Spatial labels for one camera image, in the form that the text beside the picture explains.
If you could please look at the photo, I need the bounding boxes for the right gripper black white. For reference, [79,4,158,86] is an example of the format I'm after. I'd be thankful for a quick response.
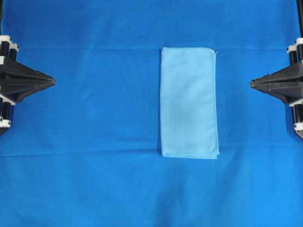
[250,38,303,139]

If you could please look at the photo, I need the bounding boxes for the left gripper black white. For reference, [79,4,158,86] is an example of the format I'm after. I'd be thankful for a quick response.
[0,35,56,137]

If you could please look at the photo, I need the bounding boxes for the light blue folded towel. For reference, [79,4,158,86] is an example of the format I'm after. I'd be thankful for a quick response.
[160,47,220,159]

